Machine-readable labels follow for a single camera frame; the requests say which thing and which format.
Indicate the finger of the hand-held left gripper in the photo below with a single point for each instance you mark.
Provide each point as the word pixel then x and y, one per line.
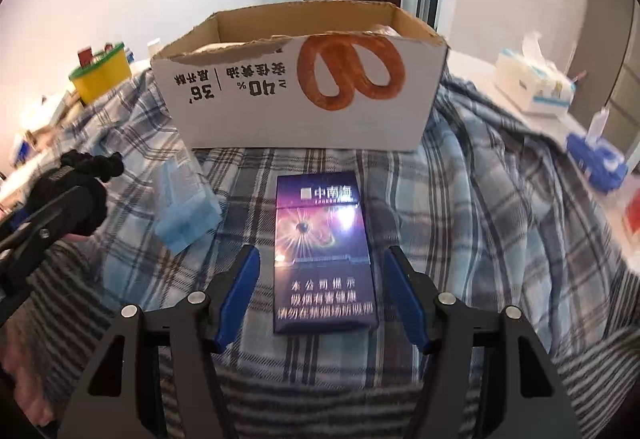
pixel 45 231
pixel 19 219

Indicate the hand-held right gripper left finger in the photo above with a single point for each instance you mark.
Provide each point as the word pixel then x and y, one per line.
pixel 240 299

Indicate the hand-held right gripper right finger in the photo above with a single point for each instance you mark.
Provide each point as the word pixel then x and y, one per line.
pixel 407 299

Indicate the black fabric item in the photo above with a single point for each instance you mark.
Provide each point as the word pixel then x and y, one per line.
pixel 75 199

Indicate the purple cigarette pack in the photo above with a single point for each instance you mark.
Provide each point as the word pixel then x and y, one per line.
pixel 325 244

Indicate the pretzel print cardboard box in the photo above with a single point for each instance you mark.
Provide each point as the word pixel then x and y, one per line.
pixel 240 119

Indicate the person's left hand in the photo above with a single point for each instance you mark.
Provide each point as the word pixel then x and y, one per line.
pixel 35 394

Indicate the blue face mask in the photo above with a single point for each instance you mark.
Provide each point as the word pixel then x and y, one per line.
pixel 187 209

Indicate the blue plaid cloth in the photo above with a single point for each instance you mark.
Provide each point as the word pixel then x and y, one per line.
pixel 475 199

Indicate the grey striped towel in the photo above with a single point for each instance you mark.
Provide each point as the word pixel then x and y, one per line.
pixel 325 409

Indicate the yellow container green rim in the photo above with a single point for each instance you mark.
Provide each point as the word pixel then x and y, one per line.
pixel 102 79

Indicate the red sachet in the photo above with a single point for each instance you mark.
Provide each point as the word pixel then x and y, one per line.
pixel 86 57
pixel 108 48

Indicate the small white bottle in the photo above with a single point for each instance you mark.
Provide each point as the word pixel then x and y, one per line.
pixel 155 45

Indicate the blue plastic box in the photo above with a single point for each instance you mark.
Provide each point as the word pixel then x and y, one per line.
pixel 597 159

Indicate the white tissue pack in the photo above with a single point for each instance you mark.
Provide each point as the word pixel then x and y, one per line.
pixel 532 84

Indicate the beige refrigerator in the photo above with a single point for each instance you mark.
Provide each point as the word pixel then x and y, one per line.
pixel 627 94

